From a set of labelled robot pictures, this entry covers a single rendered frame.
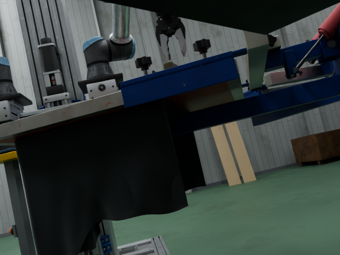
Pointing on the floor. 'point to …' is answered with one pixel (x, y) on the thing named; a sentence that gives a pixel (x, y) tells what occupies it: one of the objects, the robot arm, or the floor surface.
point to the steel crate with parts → (317, 148)
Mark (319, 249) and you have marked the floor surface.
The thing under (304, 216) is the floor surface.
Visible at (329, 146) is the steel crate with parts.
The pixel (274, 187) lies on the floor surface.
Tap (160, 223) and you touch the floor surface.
